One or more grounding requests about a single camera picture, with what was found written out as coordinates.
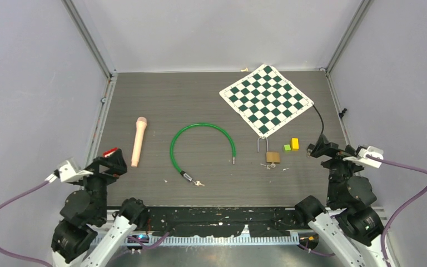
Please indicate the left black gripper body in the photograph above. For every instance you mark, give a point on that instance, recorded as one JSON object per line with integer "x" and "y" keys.
{"x": 98, "y": 182}

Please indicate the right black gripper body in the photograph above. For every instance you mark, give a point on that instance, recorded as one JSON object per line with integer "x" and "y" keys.
{"x": 338, "y": 168}

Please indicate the brass padlock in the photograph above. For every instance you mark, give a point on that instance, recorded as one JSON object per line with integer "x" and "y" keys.
{"x": 272, "y": 158}

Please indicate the silver padlock key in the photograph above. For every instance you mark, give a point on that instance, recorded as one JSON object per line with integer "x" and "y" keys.
{"x": 269, "y": 166}

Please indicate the small silver keys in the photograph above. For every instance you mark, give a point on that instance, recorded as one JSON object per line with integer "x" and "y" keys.
{"x": 198, "y": 183}

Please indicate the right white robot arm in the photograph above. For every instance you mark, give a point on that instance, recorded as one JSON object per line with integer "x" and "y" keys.
{"x": 347, "y": 223}

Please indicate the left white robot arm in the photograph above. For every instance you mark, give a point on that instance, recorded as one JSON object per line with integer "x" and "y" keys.
{"x": 87, "y": 207}

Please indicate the red white toy calculator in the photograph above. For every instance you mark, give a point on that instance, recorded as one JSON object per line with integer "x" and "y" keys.
{"x": 110, "y": 152}

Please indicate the yellow block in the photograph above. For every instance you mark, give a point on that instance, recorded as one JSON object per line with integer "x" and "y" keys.
{"x": 295, "y": 146}

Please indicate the beige toy microphone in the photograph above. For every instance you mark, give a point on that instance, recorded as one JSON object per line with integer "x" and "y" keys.
{"x": 141, "y": 125}

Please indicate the green white chessboard mat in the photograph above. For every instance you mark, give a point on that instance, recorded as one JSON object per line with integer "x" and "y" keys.
{"x": 266, "y": 100}

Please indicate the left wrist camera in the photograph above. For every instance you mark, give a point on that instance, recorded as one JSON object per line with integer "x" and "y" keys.
{"x": 68, "y": 172}

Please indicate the black wall knob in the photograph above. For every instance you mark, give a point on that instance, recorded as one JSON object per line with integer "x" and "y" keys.
{"x": 342, "y": 113}

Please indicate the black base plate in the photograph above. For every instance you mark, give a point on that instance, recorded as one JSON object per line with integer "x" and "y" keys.
{"x": 222, "y": 222}

